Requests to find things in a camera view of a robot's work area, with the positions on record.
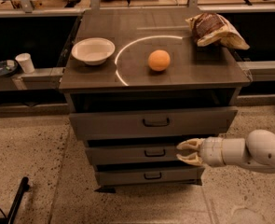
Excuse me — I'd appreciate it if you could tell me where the white bowl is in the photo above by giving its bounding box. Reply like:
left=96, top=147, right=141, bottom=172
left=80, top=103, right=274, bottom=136
left=71, top=37, right=116, bottom=65

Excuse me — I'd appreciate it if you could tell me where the white paper cup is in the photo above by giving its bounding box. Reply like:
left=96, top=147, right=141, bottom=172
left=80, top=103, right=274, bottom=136
left=15, top=53, right=34, bottom=74

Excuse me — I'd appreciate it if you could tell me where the grey bottom drawer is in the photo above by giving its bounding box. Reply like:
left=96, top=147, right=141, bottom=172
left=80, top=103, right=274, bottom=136
left=95, top=166, right=204, bottom=187

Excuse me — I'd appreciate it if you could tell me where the grey drawer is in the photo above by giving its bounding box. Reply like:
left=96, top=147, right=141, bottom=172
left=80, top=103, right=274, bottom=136
left=70, top=106, right=237, bottom=141
left=95, top=166, right=204, bottom=187
left=84, top=143, right=187, bottom=166

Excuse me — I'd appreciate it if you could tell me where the black stand leg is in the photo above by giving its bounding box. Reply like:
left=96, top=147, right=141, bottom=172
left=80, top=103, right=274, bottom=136
left=0, top=176, right=30, bottom=224

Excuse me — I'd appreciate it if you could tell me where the grey top drawer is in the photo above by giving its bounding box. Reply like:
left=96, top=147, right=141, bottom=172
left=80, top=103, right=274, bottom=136
left=70, top=106, right=237, bottom=141

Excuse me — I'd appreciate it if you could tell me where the dark round plate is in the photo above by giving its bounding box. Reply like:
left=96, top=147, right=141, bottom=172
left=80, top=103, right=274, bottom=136
left=0, top=60, right=18, bottom=77

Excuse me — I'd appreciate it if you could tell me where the orange fruit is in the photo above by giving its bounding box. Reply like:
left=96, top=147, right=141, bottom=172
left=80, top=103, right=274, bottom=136
left=148, top=49, right=171, bottom=72

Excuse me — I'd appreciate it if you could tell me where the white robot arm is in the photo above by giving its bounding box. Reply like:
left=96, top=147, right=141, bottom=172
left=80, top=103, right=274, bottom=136
left=176, top=130, right=275, bottom=174

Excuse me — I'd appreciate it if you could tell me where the brown chip bag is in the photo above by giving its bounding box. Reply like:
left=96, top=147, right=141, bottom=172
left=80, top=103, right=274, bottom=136
left=186, top=13, right=250, bottom=50

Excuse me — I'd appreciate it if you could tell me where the grey middle drawer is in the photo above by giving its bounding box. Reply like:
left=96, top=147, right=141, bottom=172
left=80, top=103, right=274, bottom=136
left=84, top=143, right=187, bottom=166

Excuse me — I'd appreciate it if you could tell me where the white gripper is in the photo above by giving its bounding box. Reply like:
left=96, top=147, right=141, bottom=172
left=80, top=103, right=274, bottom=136
left=176, top=137, right=225, bottom=167

